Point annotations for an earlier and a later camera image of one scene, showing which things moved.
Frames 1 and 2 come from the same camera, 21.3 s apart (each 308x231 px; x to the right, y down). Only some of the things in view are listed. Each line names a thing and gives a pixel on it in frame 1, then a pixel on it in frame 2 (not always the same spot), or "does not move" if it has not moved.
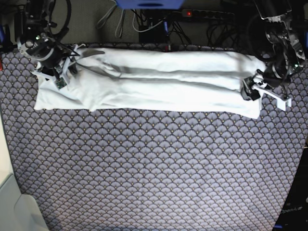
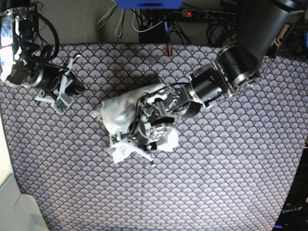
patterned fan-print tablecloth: (136, 170) does not move
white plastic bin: (19, 211) does not move
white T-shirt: (152, 80) to (119, 114)
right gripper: (274, 82) to (158, 133)
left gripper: (55, 66) to (56, 80)
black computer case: (294, 215) does not move
